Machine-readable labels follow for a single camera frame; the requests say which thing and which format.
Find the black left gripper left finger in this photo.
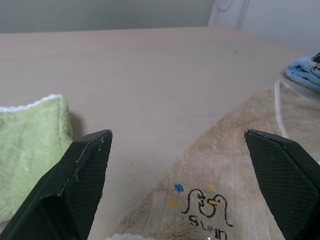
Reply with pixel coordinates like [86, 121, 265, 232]
[0, 129, 113, 240]

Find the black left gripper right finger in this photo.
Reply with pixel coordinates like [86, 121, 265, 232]
[244, 129, 320, 240]

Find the beige towel with bird print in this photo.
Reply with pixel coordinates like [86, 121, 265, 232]
[104, 79, 320, 240]

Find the light blue folded towel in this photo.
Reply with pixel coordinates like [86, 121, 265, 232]
[286, 56, 320, 95]

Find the light green folded towel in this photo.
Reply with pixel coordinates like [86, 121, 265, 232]
[0, 93, 74, 223]

